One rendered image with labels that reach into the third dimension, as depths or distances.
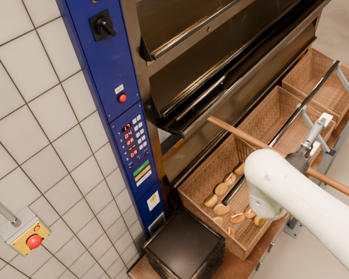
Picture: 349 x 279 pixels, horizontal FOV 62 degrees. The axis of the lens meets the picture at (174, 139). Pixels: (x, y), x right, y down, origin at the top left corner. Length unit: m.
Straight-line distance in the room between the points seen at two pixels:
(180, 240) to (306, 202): 0.88
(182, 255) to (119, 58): 0.93
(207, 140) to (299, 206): 1.06
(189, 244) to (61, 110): 0.89
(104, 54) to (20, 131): 0.30
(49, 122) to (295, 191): 0.64
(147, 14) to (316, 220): 0.74
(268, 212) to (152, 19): 0.68
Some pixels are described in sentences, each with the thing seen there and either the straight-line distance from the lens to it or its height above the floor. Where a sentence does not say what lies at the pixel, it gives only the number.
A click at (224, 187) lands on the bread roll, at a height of 0.64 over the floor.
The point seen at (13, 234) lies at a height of 1.51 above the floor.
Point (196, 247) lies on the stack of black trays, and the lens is 1.44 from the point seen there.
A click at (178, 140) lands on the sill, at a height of 1.18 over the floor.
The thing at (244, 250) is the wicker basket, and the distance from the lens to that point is 1.64.
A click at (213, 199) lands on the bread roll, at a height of 0.65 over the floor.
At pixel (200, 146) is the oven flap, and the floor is 0.99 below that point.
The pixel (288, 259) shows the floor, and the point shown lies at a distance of 2.46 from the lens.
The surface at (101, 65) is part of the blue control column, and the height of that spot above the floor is 1.80.
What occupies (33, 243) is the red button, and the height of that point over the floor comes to 1.47.
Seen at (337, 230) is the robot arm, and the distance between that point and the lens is 0.65.
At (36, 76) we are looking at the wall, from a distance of 0.79.
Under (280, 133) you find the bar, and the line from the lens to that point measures 1.50.
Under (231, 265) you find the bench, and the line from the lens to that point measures 1.76.
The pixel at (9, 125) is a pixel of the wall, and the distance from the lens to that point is 0.81.
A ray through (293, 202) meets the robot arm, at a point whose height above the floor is 1.67.
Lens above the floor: 2.25
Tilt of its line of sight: 48 degrees down
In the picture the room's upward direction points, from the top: 7 degrees counter-clockwise
